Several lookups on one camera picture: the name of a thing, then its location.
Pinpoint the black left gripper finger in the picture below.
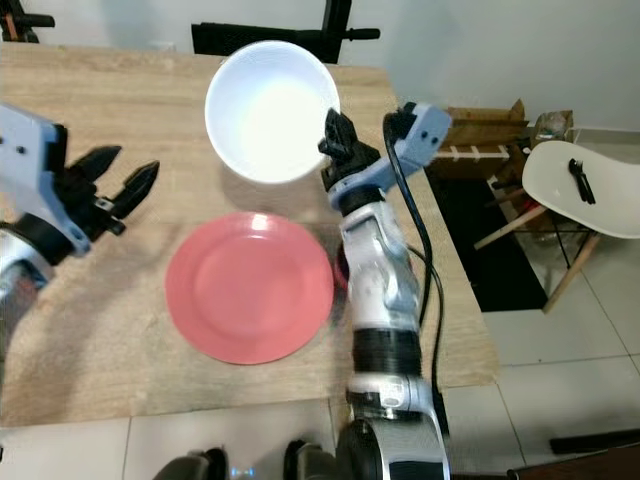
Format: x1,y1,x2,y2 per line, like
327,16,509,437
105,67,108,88
74,144,124,187
121,161,162,220

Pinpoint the white bowl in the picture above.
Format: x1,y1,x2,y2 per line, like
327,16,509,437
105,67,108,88
205,40,342,186

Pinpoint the red cup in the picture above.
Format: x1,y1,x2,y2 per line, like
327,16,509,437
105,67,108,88
332,248,355,293

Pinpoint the black chair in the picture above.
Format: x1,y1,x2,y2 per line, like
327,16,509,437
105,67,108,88
191,0,382,63

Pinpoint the wooden crate shelf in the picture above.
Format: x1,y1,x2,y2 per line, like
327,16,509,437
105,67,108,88
434,98,577,183

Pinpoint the pink round plate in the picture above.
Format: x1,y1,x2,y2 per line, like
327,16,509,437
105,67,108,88
164,211,335,366

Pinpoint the black floor mat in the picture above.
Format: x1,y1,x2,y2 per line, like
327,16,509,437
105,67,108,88
424,174,553,314

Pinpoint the black metal stand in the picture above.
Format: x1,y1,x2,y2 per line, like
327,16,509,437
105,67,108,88
0,0,57,44

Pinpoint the clear glass jar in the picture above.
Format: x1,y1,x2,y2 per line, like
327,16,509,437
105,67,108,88
534,111,574,144

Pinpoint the white chair with wooden legs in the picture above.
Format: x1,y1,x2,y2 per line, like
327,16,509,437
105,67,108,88
474,140,640,315

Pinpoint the small black object on chair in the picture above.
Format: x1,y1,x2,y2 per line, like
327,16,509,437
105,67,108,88
567,157,598,207

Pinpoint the dark robot left leg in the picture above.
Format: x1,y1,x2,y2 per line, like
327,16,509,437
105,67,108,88
158,448,227,480

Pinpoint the dark robot leg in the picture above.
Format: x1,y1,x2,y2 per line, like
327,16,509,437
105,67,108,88
158,448,227,480
283,440,353,480

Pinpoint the dark robot right leg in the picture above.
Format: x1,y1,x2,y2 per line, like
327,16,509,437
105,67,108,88
283,440,353,480

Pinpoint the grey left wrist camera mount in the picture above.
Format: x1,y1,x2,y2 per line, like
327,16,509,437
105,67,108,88
0,102,99,263

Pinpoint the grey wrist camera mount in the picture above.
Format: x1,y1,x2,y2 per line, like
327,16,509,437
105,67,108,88
0,102,99,263
328,100,454,217

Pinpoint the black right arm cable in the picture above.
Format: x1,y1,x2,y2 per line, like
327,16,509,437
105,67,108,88
381,111,448,406

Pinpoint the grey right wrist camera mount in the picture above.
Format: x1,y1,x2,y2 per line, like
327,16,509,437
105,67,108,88
328,100,454,217

